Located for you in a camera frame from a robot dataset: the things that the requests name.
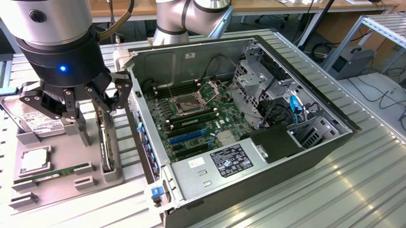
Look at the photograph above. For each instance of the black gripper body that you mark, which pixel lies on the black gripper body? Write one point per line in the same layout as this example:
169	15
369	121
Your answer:
63	59

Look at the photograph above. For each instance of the graphics card with silver bracket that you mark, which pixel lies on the graphics card with silver bracket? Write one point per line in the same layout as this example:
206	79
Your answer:
106	142

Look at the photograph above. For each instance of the silver hard disk drive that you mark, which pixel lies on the silver hard disk drive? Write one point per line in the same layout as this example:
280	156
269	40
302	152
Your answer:
38	126

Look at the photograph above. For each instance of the thin socket locking lever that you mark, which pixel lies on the thin socket locking lever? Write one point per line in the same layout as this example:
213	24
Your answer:
170	90

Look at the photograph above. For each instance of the black RAM slot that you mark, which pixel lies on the black RAM slot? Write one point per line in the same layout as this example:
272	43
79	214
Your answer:
190	115
176	87
174	84
180	92

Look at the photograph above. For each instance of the CPU socket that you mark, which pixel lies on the CPU socket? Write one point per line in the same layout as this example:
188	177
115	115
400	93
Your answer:
186	104

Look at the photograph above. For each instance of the grey parts rack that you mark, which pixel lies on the grey parts rack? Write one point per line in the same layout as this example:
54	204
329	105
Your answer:
63	154

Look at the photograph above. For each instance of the green RAM stick with label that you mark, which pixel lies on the green RAM stick with label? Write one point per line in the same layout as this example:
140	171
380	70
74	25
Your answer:
190	122

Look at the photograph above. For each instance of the silver CPU chip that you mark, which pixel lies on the silver CPU chip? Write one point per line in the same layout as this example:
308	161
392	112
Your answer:
34	160

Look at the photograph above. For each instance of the white label sticker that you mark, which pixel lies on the white label sticker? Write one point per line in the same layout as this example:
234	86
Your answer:
190	55

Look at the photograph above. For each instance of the long black expansion slot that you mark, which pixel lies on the long black expansion slot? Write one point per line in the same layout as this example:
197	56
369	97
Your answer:
194	153
186	132
192	147

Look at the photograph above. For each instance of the open metal socket cover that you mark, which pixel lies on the open metal socket cover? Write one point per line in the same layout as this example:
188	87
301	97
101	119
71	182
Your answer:
208	91

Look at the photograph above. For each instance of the blue expansion slot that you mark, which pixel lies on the blue expansion slot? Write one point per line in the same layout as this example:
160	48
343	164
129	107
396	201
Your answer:
188	138

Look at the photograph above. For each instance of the green motherboard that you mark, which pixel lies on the green motherboard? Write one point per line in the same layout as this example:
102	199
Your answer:
229	111

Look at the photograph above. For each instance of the silver chipset heatsink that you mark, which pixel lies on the silver chipset heatsink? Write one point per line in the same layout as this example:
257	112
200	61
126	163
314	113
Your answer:
226	139

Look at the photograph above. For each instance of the silver metal drive cage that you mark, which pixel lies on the silver metal drive cage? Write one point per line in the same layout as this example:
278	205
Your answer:
250	78

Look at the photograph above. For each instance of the blue plastic case latch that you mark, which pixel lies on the blue plastic case latch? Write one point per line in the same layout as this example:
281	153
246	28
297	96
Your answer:
157	192

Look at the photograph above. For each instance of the silver power supply unit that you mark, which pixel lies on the silver power supply unit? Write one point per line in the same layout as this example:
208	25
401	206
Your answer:
197	183

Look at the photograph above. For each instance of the black plastic cover box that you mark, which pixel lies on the black plastic cover box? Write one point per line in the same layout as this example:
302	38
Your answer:
276	145

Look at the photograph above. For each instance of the black office chair base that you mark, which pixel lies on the black office chair base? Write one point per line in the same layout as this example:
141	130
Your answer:
280	19

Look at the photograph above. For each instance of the silver vented disk bay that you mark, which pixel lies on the silver vented disk bay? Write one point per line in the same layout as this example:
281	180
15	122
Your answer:
313	137

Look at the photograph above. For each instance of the black open PC case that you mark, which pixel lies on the black open PC case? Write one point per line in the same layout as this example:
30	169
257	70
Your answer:
285	185

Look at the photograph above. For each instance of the aluminium slat side table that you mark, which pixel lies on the aluminium slat side table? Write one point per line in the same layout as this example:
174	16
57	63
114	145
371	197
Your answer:
381	23

